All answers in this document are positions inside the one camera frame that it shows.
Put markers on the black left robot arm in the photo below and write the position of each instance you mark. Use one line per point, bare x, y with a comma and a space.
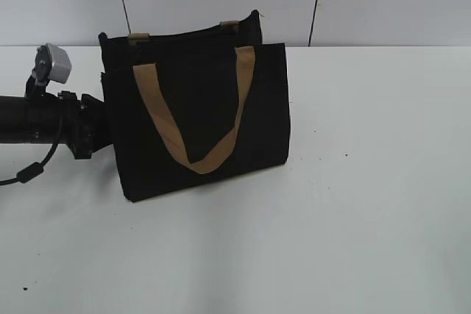
37, 121

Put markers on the black canvas tote bag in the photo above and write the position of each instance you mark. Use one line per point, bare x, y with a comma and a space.
194, 108

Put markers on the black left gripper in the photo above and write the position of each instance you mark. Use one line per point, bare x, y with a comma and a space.
85, 126

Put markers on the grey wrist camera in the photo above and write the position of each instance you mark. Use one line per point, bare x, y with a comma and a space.
52, 63

